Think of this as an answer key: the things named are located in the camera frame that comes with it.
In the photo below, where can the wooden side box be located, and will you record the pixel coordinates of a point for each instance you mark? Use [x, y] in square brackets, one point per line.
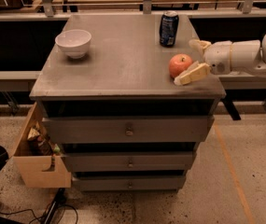
[38, 171]

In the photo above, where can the bottom grey drawer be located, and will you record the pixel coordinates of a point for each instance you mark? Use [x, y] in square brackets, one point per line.
[130, 183]

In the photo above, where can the middle grey drawer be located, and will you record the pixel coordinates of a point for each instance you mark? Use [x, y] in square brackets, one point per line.
[127, 161]

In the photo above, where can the white ceramic bowl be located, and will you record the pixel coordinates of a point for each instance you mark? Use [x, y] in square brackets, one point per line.
[74, 43]

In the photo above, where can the grey drawer cabinet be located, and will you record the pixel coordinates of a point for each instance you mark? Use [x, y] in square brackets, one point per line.
[124, 74]

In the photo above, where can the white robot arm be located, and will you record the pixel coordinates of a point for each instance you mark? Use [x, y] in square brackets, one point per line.
[248, 56]

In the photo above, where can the snack bags in box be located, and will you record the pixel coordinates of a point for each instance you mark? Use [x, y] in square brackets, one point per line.
[40, 144]

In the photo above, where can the grey drawer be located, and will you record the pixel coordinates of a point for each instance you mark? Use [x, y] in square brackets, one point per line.
[130, 183]
[127, 161]
[128, 129]

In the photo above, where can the red apple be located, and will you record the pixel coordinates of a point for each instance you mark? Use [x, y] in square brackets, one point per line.
[178, 64]

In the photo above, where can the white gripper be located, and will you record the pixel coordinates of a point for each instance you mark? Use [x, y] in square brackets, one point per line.
[218, 57]

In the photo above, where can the top grey drawer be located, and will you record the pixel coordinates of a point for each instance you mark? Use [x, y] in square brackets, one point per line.
[128, 129]

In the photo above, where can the blue soda can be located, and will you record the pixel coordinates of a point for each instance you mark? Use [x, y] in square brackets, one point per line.
[168, 28]

